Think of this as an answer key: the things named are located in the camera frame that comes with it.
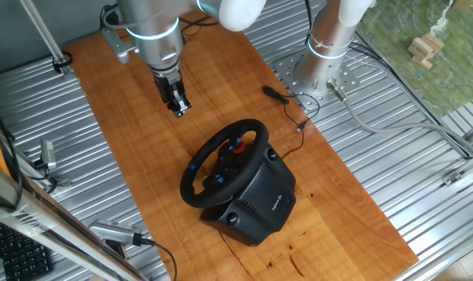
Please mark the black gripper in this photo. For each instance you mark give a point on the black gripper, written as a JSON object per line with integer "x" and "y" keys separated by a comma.
{"x": 168, "y": 87}

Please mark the black racing steering wheel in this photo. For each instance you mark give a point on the black racing steering wheel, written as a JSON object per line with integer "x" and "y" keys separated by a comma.
{"x": 199, "y": 195}

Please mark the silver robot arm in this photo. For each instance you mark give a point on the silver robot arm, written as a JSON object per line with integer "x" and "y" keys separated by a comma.
{"x": 158, "y": 23}

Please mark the black wheel base housing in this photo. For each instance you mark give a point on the black wheel base housing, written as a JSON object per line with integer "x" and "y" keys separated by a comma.
{"x": 264, "y": 203}

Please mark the long wooden board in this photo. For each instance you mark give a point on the long wooden board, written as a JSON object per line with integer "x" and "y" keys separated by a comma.
{"x": 143, "y": 156}

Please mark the silver robot mounting plate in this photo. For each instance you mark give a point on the silver robot mounting plate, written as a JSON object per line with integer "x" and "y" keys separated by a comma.
{"x": 291, "y": 66}

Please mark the slanted aluminium pole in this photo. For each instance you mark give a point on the slanted aluminium pole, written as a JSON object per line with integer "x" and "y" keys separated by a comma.
{"x": 45, "y": 33}

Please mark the black keyboard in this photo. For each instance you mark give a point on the black keyboard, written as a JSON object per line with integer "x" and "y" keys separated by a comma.
{"x": 23, "y": 257}

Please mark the stacked wooden blocks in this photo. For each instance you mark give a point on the stacked wooden blocks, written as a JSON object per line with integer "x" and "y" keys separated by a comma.
{"x": 425, "y": 48}

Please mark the green patterned mat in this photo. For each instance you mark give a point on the green patterned mat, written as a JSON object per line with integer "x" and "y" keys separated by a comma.
{"x": 455, "y": 70}

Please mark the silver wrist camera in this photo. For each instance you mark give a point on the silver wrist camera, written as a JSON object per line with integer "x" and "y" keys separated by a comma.
{"x": 119, "y": 47}

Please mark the small silver camera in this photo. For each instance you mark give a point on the small silver camera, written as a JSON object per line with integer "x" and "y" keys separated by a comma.
{"x": 48, "y": 153}

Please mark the ribbed silver camera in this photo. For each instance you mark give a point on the ribbed silver camera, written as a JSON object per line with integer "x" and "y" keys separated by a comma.
{"x": 111, "y": 231}

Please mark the aluminium frame beam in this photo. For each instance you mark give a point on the aluminium frame beam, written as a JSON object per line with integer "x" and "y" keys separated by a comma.
{"x": 45, "y": 226}

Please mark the small metal bracket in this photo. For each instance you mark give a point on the small metal bracket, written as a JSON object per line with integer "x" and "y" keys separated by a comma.
{"x": 451, "y": 178}

